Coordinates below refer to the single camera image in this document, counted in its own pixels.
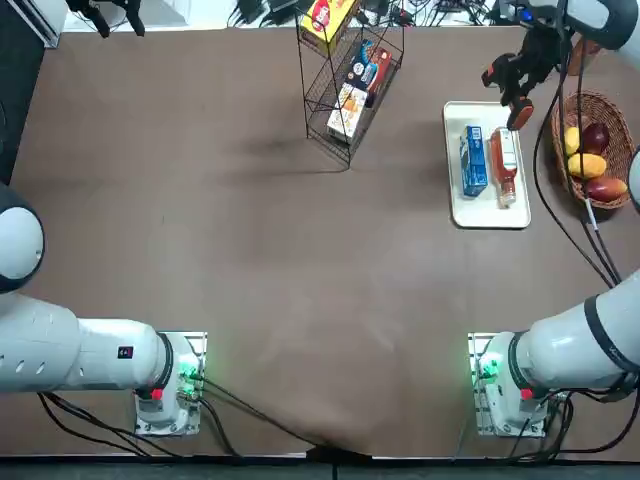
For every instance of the white metal rail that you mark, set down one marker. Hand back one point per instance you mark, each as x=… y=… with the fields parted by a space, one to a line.
x=45 y=20

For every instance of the black plug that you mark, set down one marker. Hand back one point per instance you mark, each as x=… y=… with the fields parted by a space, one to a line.
x=402 y=16

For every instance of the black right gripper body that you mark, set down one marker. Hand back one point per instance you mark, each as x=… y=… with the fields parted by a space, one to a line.
x=542 y=52

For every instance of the white plastic tray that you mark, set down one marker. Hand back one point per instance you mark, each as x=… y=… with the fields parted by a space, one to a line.
x=490 y=217

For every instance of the large yellow mango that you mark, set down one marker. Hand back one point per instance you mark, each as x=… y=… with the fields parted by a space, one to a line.
x=589 y=166

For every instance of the brown wooden block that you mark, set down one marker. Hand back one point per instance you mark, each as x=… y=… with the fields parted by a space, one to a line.
x=587 y=55

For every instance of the black power strip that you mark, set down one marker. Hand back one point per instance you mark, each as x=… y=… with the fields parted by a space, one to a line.
x=282 y=5

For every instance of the orange black barcode scanner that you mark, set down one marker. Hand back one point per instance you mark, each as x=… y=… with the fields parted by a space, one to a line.
x=520 y=117

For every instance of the brown wicker basket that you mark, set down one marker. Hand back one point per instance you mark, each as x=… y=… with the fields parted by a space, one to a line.
x=620 y=130

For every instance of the small yellow mango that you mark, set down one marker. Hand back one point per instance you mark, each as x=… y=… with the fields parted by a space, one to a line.
x=572 y=141

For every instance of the white orange snack box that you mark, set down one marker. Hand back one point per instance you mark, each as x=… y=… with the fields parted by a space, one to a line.
x=347 y=112

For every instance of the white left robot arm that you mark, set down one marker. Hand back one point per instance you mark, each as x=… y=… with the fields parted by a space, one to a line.
x=100 y=355

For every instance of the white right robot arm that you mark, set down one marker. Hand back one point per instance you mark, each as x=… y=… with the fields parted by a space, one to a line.
x=565 y=345

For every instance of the red yellow mango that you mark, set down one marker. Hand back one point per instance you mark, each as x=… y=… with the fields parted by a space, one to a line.
x=606 y=189

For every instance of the blue red snack box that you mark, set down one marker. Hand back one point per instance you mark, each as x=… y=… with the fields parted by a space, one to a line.
x=372 y=67

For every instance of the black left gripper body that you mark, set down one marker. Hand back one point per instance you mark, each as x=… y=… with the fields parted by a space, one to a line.
x=85 y=4

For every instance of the yellow red snack box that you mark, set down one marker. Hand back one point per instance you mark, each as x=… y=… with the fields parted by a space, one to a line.
x=327 y=22

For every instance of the amber tea beverage bottle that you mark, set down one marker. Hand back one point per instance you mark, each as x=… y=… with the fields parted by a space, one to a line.
x=502 y=160

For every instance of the dark red round fruit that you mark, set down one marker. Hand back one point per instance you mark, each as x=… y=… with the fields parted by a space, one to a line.
x=596 y=137

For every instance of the blue Oreo cookie box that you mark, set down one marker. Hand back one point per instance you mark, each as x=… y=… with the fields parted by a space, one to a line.
x=474 y=165

